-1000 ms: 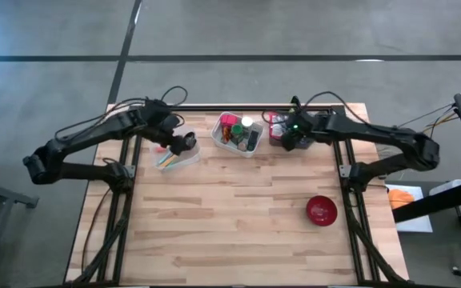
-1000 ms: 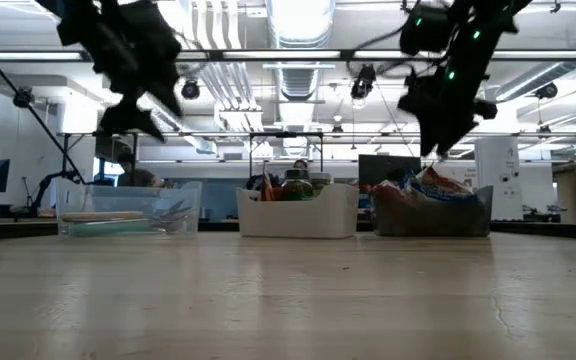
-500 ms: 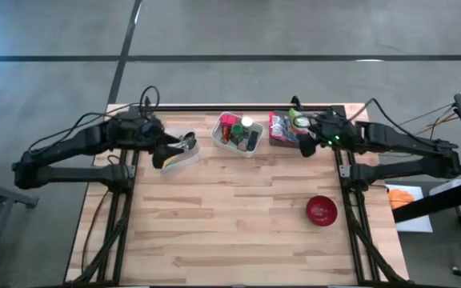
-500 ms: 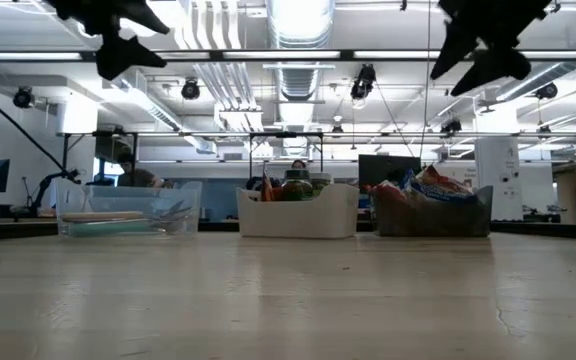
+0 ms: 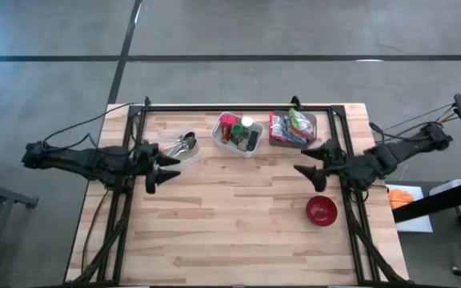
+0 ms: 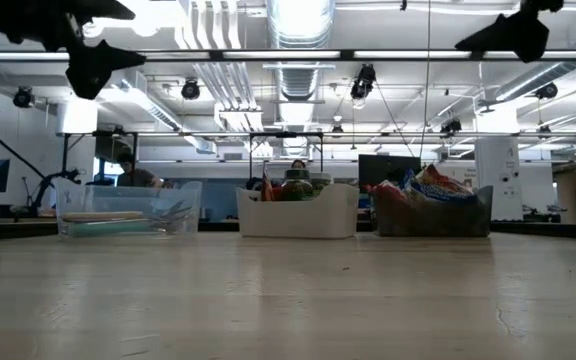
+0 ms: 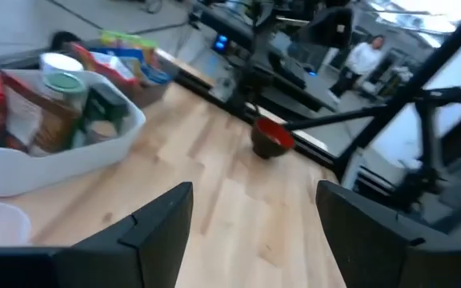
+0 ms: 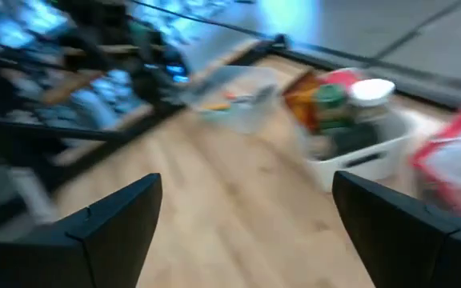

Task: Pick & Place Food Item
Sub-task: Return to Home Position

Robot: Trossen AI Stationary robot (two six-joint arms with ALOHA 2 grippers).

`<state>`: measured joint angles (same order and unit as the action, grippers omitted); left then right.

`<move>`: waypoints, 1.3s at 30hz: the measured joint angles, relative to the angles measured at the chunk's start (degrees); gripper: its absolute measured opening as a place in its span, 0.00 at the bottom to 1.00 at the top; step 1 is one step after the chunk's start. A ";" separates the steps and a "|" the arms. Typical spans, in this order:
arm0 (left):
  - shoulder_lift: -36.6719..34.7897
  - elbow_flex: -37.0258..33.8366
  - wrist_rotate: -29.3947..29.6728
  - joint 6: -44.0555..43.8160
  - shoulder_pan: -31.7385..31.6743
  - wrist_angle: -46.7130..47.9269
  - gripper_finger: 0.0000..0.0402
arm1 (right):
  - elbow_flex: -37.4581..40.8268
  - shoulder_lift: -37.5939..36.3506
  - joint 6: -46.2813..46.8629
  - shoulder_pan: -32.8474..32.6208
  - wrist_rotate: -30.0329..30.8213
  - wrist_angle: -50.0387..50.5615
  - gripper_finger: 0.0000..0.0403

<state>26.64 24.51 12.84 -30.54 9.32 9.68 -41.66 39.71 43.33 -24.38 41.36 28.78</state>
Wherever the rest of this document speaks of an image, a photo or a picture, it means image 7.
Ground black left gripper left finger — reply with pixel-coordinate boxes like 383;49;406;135
0;182;194;288

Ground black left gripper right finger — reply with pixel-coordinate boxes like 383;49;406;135
315;179;461;288

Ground green rectangular tin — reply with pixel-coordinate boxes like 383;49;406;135
82;82;130;133

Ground green lid spice jar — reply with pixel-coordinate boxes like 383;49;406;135
42;71;90;115

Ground blue soy sauce ramen packet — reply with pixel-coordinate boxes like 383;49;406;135
90;47;172;86

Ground red ramen packet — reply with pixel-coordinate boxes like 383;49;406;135
70;42;138;85

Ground white lid spice jar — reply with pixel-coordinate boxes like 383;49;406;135
39;52;85;75

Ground white plastic bin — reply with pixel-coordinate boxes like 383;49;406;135
0;68;146;198

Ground red black bowl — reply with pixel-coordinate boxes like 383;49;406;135
250;117;295;160

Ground grey translucent bin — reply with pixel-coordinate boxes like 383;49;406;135
86;38;175;109

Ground black computer blue lights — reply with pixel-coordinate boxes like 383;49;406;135
212;34;230;54

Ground white metal rail bracket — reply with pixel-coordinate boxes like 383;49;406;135
340;147;366;191

